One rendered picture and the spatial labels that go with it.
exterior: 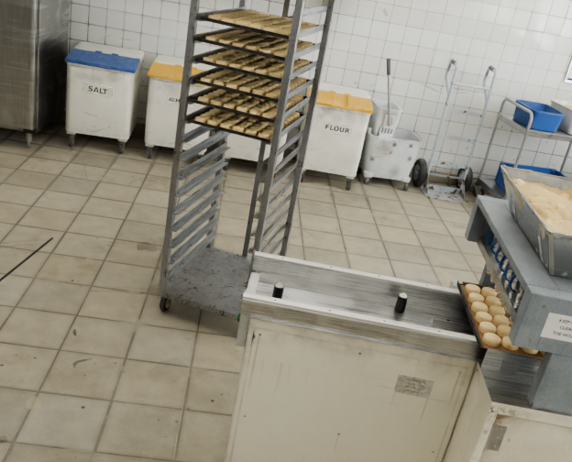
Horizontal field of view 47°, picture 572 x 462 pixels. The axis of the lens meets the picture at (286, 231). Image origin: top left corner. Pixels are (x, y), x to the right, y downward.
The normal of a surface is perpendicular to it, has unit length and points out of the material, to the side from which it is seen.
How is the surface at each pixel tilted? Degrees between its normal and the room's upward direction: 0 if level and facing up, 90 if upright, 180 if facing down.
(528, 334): 90
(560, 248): 110
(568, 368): 90
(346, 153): 94
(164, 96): 91
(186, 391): 0
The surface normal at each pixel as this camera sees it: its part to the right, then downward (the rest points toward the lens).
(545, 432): -0.07, 0.40
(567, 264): -0.13, 0.67
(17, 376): 0.18, -0.90
